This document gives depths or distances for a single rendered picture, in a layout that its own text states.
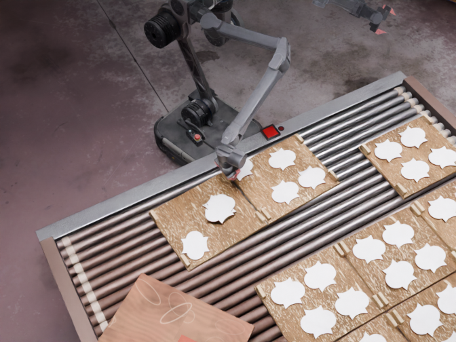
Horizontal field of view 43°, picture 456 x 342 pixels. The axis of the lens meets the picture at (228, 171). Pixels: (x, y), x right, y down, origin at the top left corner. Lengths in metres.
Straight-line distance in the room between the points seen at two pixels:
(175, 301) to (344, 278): 0.72
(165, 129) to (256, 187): 1.29
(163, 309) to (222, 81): 2.50
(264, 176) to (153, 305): 0.84
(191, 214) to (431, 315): 1.09
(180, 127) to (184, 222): 1.34
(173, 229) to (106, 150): 1.61
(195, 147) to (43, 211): 1.06
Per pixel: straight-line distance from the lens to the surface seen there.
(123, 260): 2.54
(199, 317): 2.26
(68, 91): 4.52
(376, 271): 2.53
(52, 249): 2.60
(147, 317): 2.28
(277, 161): 2.76
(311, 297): 2.43
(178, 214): 2.60
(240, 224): 2.56
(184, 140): 3.75
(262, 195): 2.65
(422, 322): 2.48
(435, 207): 2.76
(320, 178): 2.73
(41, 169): 4.09
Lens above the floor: 3.14
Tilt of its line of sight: 54 degrees down
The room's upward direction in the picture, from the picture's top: straight up
